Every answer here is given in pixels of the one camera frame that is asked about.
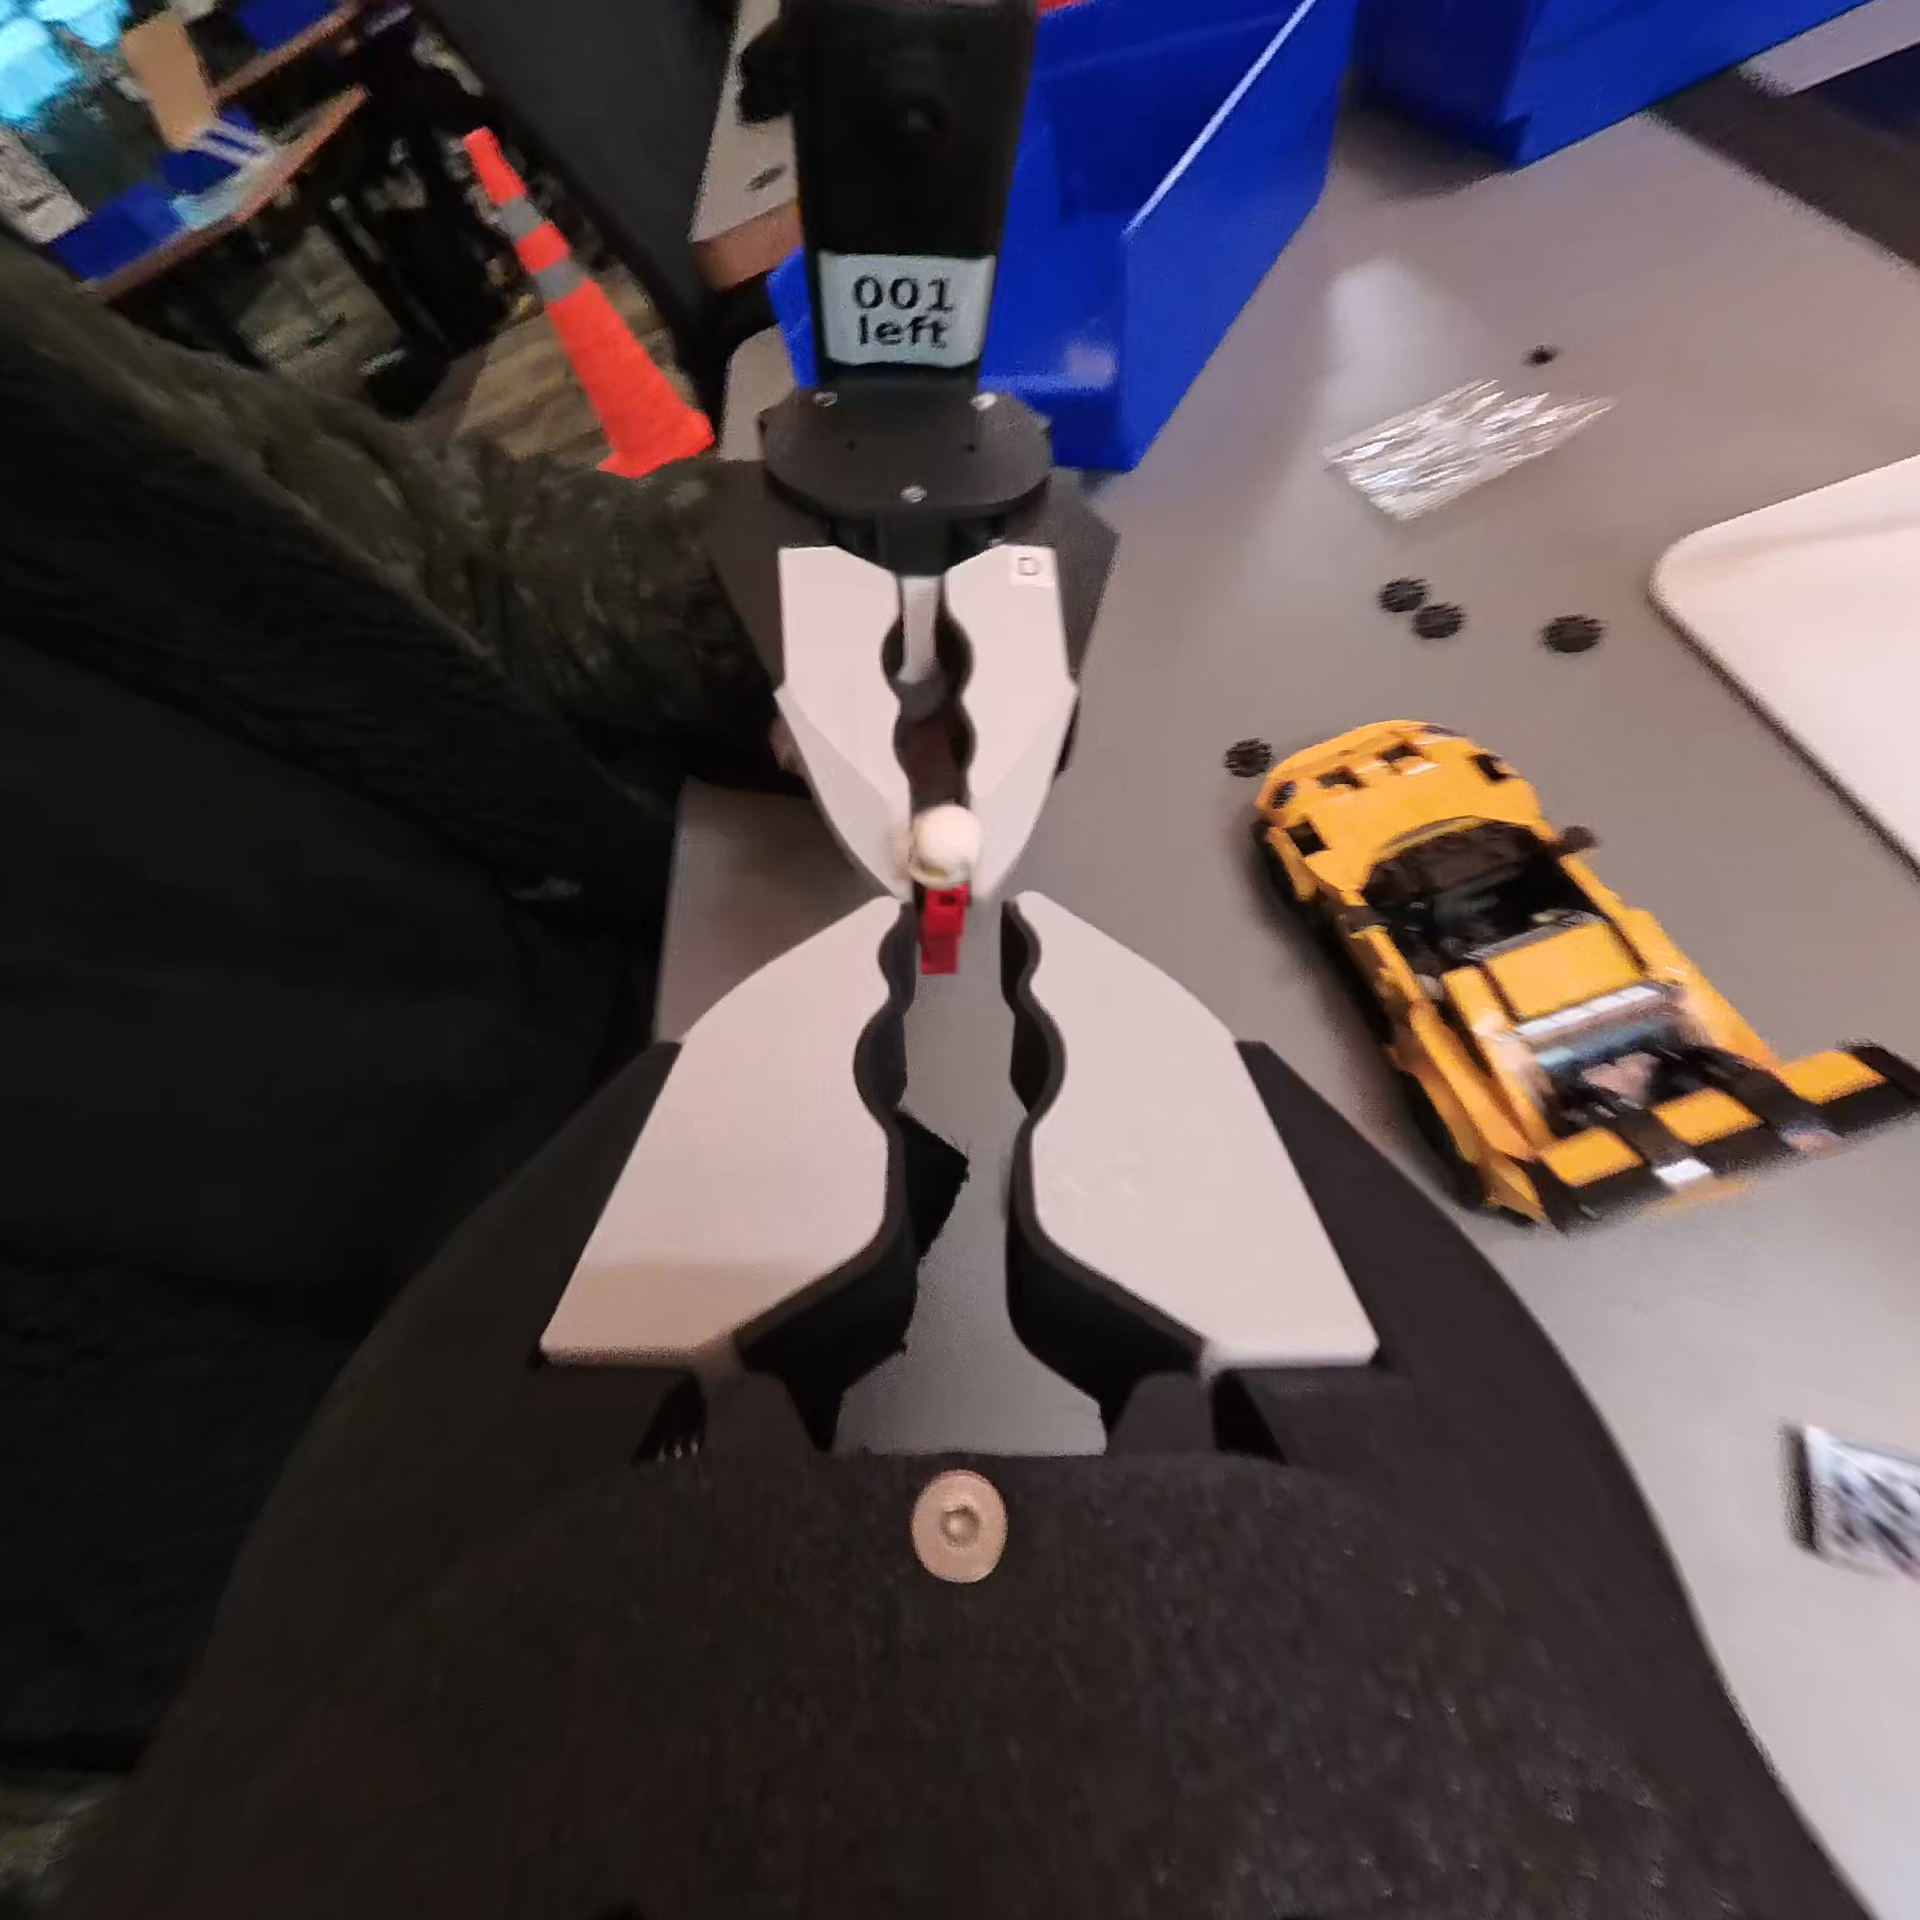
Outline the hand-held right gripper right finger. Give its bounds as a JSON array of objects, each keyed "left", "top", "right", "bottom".
[{"left": 997, "top": 893, "right": 1383, "bottom": 1370}]

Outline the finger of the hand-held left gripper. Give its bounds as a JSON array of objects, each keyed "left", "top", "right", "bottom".
[
  {"left": 774, "top": 545, "right": 921, "bottom": 902},
  {"left": 944, "top": 542, "right": 1087, "bottom": 902}
]

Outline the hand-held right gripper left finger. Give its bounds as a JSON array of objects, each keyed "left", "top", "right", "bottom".
[{"left": 536, "top": 901, "right": 971, "bottom": 1374}]

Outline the yellow lego car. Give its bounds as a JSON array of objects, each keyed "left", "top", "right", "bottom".
[{"left": 1253, "top": 721, "right": 1920, "bottom": 1233}]

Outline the person's left forearm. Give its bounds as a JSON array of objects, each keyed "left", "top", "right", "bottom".
[{"left": 0, "top": 241, "right": 790, "bottom": 902}]

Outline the lego set box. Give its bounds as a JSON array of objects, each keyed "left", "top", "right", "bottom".
[{"left": 1789, "top": 1423, "right": 1920, "bottom": 1581}]

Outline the person's left hand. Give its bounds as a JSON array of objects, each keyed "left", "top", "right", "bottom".
[{"left": 896, "top": 704, "right": 967, "bottom": 812}]

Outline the orange traffic cone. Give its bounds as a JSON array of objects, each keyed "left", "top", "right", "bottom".
[{"left": 463, "top": 126, "right": 719, "bottom": 482}]

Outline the clear plastic bag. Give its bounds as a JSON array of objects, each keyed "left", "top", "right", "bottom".
[{"left": 1322, "top": 379, "right": 1614, "bottom": 523}]

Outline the white desk stand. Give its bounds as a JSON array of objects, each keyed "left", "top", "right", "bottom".
[{"left": 1647, "top": 456, "right": 1920, "bottom": 881}]

